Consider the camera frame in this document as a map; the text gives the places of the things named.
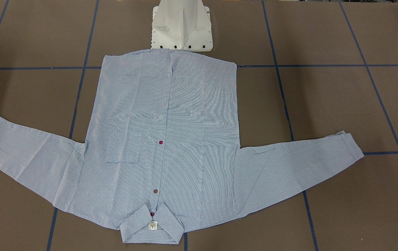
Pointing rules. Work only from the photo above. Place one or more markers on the light blue striped shirt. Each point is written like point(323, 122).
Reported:
point(162, 153)

